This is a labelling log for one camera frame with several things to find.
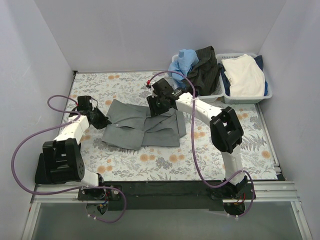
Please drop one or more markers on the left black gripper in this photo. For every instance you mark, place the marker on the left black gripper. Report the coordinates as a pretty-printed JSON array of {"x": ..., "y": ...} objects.
[{"x": 99, "y": 120}]

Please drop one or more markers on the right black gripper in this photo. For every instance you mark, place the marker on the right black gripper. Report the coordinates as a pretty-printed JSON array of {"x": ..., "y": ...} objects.
[{"x": 155, "y": 107}]

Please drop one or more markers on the grey long sleeve shirt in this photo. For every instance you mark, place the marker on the grey long sleeve shirt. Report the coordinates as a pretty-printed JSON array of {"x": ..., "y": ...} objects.
[{"x": 132, "y": 127}]

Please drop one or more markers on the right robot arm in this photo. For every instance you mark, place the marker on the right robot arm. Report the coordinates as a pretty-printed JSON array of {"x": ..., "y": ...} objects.
[{"x": 225, "y": 129}]

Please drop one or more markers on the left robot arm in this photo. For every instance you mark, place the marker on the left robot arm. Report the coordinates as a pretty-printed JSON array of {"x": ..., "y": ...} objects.
[{"x": 61, "y": 161}]

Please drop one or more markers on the light blue shirt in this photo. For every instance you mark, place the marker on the light blue shirt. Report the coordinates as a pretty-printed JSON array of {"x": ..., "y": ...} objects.
[{"x": 183, "y": 64}]

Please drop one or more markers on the dark striped shirt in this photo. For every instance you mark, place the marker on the dark striped shirt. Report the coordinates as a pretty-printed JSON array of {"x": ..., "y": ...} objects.
[{"x": 204, "y": 75}]

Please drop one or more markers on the left white plastic basket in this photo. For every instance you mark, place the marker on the left white plastic basket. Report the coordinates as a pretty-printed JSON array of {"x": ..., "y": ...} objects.
[{"x": 218, "y": 93}]

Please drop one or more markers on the black folded shirt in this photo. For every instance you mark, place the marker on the black folded shirt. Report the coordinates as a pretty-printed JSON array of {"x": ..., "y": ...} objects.
[{"x": 41, "y": 174}]

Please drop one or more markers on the cream white folded shirt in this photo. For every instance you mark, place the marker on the cream white folded shirt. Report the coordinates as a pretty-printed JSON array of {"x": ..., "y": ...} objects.
[{"x": 246, "y": 77}]

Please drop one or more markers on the navy blue folded garment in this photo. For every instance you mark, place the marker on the navy blue folded garment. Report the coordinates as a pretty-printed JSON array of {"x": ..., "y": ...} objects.
[{"x": 261, "y": 65}]

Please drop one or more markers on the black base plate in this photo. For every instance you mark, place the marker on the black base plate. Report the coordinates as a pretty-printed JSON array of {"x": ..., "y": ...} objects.
[{"x": 175, "y": 195}]

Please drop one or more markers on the aluminium frame rail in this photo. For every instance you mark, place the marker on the aluminium frame rail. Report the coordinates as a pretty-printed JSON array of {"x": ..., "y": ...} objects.
[{"x": 265, "y": 191}]

